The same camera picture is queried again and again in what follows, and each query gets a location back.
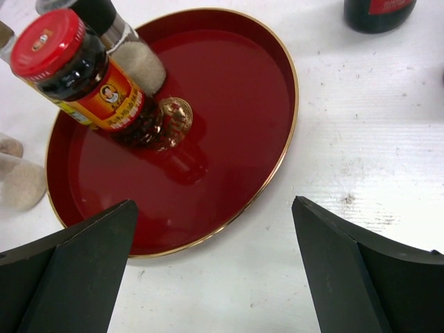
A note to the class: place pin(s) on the red lid sauce jar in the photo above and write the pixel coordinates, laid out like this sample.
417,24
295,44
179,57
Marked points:
66,61

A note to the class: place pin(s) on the silver cap spice shaker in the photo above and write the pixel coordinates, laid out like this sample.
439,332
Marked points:
121,41

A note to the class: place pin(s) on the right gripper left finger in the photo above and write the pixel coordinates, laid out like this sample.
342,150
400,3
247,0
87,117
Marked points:
68,281

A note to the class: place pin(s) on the round red tray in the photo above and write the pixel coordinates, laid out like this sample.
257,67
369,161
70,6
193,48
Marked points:
241,84

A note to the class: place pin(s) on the small yellow label bottle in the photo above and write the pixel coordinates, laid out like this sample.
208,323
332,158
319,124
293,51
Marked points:
7,42

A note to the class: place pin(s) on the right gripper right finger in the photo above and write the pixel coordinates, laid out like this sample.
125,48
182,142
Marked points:
361,281

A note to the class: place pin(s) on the cream cap spice jar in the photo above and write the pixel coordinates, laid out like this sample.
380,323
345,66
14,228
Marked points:
23,183

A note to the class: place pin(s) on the tall dark soy sauce bottle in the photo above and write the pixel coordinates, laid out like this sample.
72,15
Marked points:
376,16

